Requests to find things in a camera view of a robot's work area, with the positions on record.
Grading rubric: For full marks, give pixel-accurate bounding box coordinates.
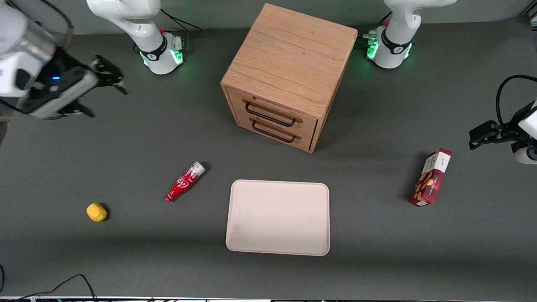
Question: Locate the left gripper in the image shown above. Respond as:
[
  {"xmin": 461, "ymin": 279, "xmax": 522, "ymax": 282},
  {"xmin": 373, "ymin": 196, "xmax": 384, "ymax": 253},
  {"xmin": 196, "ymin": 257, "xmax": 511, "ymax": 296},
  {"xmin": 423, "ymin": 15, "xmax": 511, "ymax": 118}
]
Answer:
[{"xmin": 469, "ymin": 101, "xmax": 537, "ymax": 152}]

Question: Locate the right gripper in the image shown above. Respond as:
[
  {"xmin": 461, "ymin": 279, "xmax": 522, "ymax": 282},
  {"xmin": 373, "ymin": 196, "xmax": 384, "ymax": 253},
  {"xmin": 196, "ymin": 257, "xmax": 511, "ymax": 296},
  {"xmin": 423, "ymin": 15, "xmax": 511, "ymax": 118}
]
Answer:
[{"xmin": 19, "ymin": 47, "xmax": 128, "ymax": 118}]

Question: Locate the black metal drawer handle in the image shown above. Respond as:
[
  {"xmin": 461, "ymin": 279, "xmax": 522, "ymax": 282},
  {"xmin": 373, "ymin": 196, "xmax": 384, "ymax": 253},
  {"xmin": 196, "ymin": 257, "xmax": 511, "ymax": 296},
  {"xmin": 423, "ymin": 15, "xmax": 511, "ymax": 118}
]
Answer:
[
  {"xmin": 252, "ymin": 121, "xmax": 296, "ymax": 143},
  {"xmin": 245, "ymin": 102, "xmax": 296, "ymax": 127}
]

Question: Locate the wooden drawer with recessed front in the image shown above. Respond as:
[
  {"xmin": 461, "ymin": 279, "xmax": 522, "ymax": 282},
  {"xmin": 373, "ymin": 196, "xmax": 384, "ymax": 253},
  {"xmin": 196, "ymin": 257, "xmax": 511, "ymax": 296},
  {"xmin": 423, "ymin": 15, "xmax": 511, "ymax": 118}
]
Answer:
[{"xmin": 226, "ymin": 86, "xmax": 318, "ymax": 139}]

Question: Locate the wooden drawer with flush front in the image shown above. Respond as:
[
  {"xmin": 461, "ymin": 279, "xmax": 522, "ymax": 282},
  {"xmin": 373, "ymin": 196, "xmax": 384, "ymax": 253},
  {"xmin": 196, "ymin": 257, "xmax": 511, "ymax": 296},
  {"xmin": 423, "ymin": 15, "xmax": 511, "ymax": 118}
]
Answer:
[{"xmin": 235, "ymin": 110, "xmax": 315, "ymax": 153}]

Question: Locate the wooden drawer cabinet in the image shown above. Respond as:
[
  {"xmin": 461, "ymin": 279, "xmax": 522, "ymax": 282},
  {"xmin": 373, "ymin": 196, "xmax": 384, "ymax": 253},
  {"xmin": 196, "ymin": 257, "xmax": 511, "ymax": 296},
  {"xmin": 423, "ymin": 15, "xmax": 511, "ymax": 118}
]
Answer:
[{"xmin": 220, "ymin": 3, "xmax": 358, "ymax": 154}]

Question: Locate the red cookie box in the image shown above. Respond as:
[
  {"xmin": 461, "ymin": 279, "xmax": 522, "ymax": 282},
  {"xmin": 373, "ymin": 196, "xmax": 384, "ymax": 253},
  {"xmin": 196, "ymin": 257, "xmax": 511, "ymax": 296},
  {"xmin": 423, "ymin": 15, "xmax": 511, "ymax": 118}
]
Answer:
[{"xmin": 409, "ymin": 148, "xmax": 452, "ymax": 207}]

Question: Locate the yellow lemon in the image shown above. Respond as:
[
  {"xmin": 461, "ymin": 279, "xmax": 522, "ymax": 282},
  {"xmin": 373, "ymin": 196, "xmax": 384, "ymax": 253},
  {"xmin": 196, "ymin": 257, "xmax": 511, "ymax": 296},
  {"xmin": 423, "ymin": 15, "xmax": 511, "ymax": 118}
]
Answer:
[{"xmin": 86, "ymin": 203, "xmax": 108, "ymax": 222}]

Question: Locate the red cola bottle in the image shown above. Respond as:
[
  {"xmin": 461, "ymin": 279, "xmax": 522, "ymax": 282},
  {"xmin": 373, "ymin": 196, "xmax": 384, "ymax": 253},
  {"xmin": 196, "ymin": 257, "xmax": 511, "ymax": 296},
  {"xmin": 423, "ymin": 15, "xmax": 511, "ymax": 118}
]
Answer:
[{"xmin": 164, "ymin": 161, "xmax": 206, "ymax": 203}]

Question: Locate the beige plastic tray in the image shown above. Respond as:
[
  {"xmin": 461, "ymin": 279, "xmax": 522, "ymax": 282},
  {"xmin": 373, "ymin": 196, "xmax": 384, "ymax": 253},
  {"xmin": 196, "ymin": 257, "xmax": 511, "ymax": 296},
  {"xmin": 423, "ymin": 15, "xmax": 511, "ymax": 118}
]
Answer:
[{"xmin": 225, "ymin": 180, "xmax": 331, "ymax": 257}]

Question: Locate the black left gripper cable loop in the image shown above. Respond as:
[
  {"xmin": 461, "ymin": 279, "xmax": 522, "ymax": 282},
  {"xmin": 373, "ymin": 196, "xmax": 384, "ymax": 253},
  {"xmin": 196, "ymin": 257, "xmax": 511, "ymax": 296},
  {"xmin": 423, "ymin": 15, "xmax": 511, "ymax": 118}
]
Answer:
[{"xmin": 496, "ymin": 75, "xmax": 537, "ymax": 126}]

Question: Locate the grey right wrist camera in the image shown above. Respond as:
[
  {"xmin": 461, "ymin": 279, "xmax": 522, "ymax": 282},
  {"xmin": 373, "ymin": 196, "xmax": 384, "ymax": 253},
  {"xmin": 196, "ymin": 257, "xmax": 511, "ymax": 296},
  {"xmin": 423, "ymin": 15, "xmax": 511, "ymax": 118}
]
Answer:
[{"xmin": 21, "ymin": 71, "xmax": 99, "ymax": 119}]

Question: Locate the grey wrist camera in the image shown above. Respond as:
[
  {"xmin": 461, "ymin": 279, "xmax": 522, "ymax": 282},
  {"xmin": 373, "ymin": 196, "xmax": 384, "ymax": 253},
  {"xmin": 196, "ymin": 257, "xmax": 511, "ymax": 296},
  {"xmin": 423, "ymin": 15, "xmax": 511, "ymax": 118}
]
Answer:
[
  {"xmin": 21, "ymin": 71, "xmax": 99, "ymax": 119},
  {"xmin": 514, "ymin": 144, "xmax": 537, "ymax": 165}
]

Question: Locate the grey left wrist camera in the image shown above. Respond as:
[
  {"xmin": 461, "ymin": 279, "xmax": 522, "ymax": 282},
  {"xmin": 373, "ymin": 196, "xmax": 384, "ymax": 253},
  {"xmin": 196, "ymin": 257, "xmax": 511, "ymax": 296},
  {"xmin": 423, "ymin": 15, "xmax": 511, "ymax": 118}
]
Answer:
[{"xmin": 514, "ymin": 144, "xmax": 537, "ymax": 165}]

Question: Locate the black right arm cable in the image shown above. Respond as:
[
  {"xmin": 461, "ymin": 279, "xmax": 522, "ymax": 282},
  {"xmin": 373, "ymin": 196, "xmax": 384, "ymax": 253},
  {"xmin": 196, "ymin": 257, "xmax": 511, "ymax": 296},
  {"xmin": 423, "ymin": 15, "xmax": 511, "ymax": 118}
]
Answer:
[{"xmin": 0, "ymin": 0, "xmax": 75, "ymax": 116}]

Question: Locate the black right base cable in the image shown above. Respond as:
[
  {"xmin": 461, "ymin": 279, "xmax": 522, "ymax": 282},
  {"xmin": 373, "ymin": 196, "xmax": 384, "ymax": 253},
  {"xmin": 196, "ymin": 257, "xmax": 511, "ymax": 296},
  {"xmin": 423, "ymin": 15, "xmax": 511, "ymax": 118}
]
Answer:
[{"xmin": 161, "ymin": 8, "xmax": 202, "ymax": 51}]

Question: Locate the black base cable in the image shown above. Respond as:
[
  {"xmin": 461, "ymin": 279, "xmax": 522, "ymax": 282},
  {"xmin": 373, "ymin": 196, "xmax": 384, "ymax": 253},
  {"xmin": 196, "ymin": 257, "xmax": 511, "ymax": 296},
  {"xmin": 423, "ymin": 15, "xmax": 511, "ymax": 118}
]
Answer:
[
  {"xmin": 355, "ymin": 12, "xmax": 393, "ymax": 47},
  {"xmin": 161, "ymin": 8, "xmax": 202, "ymax": 51}
]

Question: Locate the black left base cable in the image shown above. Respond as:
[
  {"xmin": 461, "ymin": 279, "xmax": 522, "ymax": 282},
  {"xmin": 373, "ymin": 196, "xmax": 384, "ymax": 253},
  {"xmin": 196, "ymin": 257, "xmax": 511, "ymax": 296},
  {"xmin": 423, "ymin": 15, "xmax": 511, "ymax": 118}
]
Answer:
[{"xmin": 355, "ymin": 12, "xmax": 393, "ymax": 47}]

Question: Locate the black cable at table edge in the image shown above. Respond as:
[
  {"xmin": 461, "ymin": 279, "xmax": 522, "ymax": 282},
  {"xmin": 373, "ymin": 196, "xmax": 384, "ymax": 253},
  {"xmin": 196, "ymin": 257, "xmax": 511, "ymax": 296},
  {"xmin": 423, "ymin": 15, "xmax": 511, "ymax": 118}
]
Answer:
[{"xmin": 0, "ymin": 265, "xmax": 98, "ymax": 302}]

